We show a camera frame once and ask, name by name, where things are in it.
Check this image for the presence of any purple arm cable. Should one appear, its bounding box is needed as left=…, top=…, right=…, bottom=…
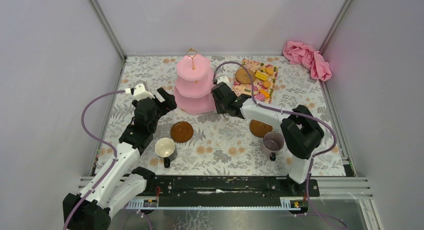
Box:
left=62, top=89, right=133, bottom=230
left=212, top=61, right=349, bottom=230

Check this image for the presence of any small orange cookie toy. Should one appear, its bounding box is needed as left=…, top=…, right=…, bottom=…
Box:
left=262, top=80, right=271, bottom=88

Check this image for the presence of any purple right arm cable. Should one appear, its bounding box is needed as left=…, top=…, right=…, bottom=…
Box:
left=212, top=61, right=349, bottom=230

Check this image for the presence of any round woven brown coaster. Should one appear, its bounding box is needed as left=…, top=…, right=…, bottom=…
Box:
left=235, top=67, right=252, bottom=85

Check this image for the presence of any floral tablecloth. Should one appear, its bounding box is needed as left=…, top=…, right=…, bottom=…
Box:
left=104, top=56, right=346, bottom=177

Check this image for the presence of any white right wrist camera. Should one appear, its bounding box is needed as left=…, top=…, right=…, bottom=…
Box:
left=216, top=76, right=230, bottom=86

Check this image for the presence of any crumpled pink cloth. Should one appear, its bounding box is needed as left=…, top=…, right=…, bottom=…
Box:
left=282, top=40, right=333, bottom=82

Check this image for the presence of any orange star cookie toy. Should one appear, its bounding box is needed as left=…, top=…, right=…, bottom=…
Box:
left=259, top=89, right=270, bottom=99

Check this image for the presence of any brown saucer right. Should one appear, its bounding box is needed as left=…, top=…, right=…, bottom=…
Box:
left=249, top=120, right=273, bottom=138

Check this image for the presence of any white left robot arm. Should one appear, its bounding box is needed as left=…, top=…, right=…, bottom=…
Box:
left=62, top=84, right=177, bottom=230

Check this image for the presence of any floral rectangular serving tray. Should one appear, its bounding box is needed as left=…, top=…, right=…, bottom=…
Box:
left=232, top=59, right=278, bottom=104

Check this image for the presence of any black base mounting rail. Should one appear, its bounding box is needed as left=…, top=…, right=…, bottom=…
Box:
left=134, top=175, right=320, bottom=210

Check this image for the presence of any brown saucer left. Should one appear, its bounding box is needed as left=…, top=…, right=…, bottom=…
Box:
left=170, top=121, right=194, bottom=143

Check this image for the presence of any round orange cookie toy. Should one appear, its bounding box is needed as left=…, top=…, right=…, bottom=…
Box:
left=265, top=66, right=274, bottom=76

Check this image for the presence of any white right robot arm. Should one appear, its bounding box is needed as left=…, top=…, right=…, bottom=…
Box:
left=211, top=82, right=325, bottom=196

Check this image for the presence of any brown saucer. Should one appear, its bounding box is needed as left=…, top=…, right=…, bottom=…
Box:
left=249, top=120, right=273, bottom=138
left=170, top=121, right=194, bottom=143

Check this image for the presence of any yellow cake piece toy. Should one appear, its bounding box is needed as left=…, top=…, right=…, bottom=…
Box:
left=255, top=70, right=269, bottom=81

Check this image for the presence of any pink three-tier cake stand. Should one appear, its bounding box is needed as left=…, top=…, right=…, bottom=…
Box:
left=173, top=48, right=216, bottom=115

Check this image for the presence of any pink cake slice toy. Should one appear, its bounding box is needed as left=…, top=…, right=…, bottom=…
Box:
left=254, top=93, right=267, bottom=102

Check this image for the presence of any mauve mug black handle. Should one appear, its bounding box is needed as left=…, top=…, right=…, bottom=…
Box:
left=260, top=131, right=285, bottom=162

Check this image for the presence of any cream mug black handle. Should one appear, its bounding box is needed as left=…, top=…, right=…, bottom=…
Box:
left=154, top=137, right=178, bottom=169

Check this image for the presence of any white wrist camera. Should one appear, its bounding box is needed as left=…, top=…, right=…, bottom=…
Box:
left=124, top=83, right=155, bottom=101
left=216, top=76, right=230, bottom=86

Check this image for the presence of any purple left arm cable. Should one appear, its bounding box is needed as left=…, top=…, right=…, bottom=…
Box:
left=62, top=89, right=133, bottom=230

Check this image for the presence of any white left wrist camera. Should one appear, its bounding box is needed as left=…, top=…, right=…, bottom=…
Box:
left=124, top=83, right=155, bottom=101

